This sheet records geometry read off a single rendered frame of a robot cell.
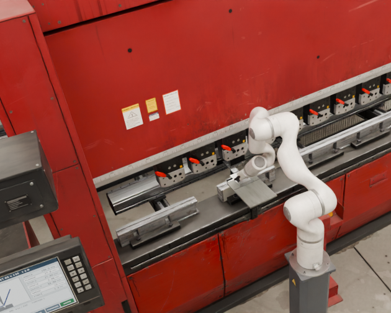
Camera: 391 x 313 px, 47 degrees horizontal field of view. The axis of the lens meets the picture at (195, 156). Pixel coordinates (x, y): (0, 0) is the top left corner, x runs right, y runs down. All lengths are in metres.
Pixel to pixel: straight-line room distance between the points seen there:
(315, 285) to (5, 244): 1.70
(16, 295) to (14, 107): 0.69
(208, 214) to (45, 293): 1.21
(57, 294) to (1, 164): 0.56
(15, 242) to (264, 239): 1.52
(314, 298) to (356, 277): 1.20
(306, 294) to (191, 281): 0.86
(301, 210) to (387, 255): 1.85
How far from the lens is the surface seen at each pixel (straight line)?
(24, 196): 1.54
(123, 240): 2.60
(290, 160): 1.98
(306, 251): 2.13
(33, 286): 1.77
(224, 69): 2.30
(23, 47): 1.73
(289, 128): 2.04
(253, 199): 2.58
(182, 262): 2.73
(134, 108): 2.16
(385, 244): 3.77
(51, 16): 1.92
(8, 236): 2.83
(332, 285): 3.30
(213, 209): 2.72
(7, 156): 1.59
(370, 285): 3.49
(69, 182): 2.01
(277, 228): 3.00
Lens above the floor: 2.72
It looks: 36 degrees down
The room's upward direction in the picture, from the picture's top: 9 degrees counter-clockwise
